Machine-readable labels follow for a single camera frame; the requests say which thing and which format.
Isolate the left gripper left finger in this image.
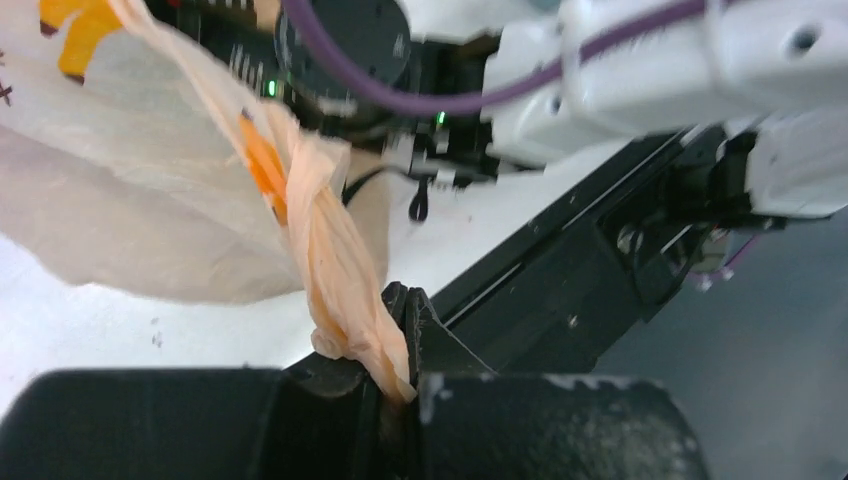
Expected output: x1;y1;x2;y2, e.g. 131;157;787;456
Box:
1;354;390;479

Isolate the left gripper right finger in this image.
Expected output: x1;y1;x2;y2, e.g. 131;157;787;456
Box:
382;282;709;479

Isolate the orange plastic bag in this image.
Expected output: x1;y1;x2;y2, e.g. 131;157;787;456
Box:
1;1;415;403

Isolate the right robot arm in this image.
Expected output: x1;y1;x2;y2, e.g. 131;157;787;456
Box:
149;1;847;228

